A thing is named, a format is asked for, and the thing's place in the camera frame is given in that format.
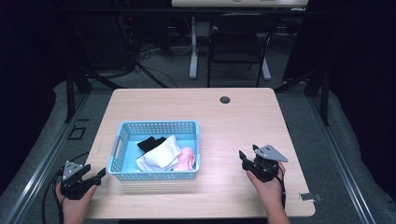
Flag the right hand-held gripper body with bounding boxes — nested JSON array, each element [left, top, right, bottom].
[[242, 144, 290, 184]]

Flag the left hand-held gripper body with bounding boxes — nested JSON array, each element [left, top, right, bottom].
[[60, 160, 94, 201]]

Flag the person's left hand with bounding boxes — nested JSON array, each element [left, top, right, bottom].
[[55, 182, 98, 224]]

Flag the person's right hand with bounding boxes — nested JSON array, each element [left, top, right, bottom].
[[246, 165, 287, 213]]

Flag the light blue plastic basket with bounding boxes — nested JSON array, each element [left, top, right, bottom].
[[106, 119, 201, 182]]

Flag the pink sock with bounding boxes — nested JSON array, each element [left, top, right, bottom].
[[172, 147, 197, 172]]

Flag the black sock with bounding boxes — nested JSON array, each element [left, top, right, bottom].
[[136, 135, 168, 154]]

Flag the white sock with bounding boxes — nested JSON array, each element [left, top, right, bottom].
[[135, 134, 183, 173]]

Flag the black metal stand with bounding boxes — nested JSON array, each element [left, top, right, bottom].
[[64, 59, 123, 123], [274, 66, 332, 127]]

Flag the black chair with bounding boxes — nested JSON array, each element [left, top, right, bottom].
[[206, 12, 276, 89]]

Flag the white desk with legs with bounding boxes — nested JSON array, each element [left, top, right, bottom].
[[171, 0, 310, 82]]

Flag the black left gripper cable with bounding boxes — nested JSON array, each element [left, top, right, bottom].
[[41, 151, 91, 224]]

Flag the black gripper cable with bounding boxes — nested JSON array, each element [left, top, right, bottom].
[[41, 151, 91, 224], [276, 162, 288, 209]]

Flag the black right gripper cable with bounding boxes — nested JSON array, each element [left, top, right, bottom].
[[276, 162, 288, 209]]

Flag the aluminium rail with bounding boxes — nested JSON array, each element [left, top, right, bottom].
[[2, 92, 92, 224], [306, 94, 378, 224]]

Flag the black floor cables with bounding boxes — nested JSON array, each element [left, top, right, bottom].
[[122, 15, 180, 90]]

